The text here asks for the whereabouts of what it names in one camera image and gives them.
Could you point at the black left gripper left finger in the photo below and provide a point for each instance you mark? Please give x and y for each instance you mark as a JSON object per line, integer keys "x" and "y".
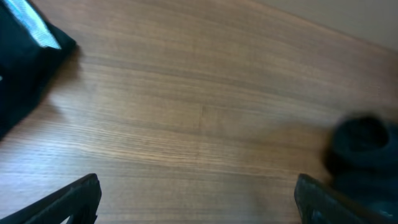
{"x": 75, "y": 203}

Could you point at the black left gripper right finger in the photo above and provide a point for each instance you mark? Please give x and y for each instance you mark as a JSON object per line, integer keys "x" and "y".
{"x": 318, "y": 203}

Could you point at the black polo shirt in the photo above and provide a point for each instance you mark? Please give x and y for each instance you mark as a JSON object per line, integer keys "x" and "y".
{"x": 362, "y": 160}

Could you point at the folded black shirt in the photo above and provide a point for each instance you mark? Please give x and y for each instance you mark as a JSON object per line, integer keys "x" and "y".
{"x": 32, "y": 49}

